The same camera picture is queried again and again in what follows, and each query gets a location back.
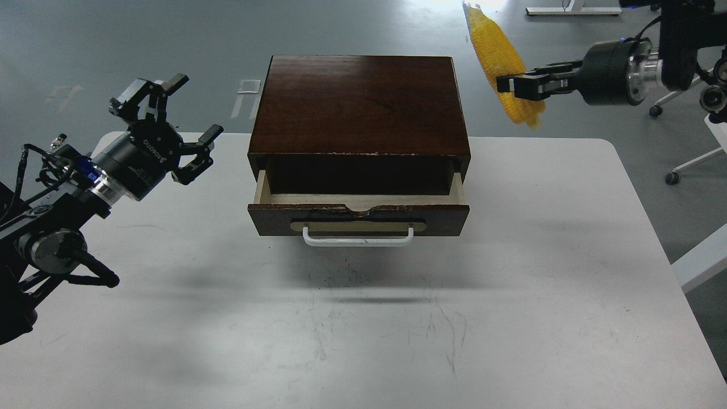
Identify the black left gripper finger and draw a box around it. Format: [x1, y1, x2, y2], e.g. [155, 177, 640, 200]
[109, 73, 189, 133]
[172, 124, 224, 185]

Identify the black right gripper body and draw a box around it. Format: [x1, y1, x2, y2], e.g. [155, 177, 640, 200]
[572, 39, 652, 106]

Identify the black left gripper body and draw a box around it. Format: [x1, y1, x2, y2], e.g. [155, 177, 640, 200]
[93, 122, 182, 201]

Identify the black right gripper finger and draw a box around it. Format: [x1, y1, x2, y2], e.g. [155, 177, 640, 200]
[523, 60, 583, 77]
[496, 72, 577, 101]

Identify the yellow corn cob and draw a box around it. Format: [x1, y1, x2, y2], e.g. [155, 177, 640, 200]
[462, 3, 546, 130]

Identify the wooden drawer with white handle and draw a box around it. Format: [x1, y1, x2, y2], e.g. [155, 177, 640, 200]
[248, 171, 470, 248]

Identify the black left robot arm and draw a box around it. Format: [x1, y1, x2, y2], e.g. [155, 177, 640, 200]
[1, 73, 223, 344]

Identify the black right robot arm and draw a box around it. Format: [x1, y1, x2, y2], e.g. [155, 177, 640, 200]
[496, 1, 726, 124]

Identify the dark wooden drawer cabinet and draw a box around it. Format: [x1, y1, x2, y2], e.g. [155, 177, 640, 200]
[248, 55, 471, 195]

